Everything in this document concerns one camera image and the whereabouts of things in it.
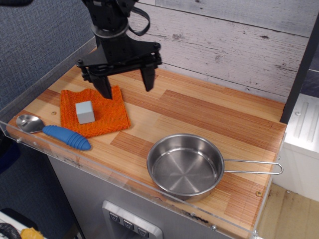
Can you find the yellow object at corner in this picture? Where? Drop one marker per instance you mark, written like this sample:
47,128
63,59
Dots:
31,233

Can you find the metal spoon with blue handle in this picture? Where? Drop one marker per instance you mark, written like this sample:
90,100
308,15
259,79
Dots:
33,124

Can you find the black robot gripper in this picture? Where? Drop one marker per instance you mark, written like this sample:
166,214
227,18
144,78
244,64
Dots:
117,53

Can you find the stainless steel pot with handle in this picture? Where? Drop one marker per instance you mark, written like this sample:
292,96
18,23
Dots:
186,167

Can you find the silver dispenser button panel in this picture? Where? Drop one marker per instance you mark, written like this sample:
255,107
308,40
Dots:
124,224

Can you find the clear acrylic front guard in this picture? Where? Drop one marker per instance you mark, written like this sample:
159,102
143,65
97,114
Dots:
121,158

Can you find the white cabinet at right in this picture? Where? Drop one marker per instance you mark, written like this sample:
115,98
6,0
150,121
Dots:
299,153

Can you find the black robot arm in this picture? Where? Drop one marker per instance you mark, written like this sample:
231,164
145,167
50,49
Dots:
112,15

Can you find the grey wooden block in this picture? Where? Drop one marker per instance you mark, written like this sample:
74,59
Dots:
84,112

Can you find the dark vertical post right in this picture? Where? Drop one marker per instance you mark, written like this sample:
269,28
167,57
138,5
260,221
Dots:
301,73

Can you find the orange microfiber cloth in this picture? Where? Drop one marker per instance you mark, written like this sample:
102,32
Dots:
110,115

